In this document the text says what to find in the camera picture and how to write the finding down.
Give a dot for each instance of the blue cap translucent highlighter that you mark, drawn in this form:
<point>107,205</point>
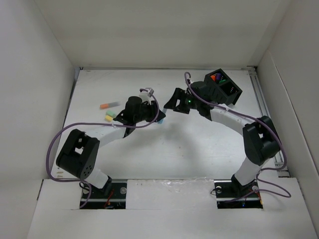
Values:
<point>162,115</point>

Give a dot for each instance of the pale yellow cap translucent highlighter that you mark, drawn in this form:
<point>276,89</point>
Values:
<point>108,118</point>

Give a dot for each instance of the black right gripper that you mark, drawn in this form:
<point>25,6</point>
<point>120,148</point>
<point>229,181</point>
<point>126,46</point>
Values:
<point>180,94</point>

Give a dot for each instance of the mint cap translucent highlighter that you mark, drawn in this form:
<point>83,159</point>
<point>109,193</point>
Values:
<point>111,114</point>

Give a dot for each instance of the black two-compartment organizer box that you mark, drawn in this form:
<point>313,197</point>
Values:
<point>223,93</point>

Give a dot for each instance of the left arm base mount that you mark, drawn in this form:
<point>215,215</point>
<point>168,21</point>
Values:
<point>115,200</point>

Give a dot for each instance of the peach cap translucent highlighter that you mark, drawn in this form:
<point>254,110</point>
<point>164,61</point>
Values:
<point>109,105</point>

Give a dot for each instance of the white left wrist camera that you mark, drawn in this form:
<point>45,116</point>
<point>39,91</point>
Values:
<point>146,95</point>

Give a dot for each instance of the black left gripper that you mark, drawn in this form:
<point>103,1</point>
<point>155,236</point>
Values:
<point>152,108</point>

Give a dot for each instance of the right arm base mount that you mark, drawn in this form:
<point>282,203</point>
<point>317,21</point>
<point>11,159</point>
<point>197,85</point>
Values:
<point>231,196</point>

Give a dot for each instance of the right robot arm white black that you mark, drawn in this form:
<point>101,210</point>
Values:
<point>261,141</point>

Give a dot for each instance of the aluminium rail right side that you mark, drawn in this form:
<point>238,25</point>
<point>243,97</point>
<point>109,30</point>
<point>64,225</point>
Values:
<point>280,159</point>

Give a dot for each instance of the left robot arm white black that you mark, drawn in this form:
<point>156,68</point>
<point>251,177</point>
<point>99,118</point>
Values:
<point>80,150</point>

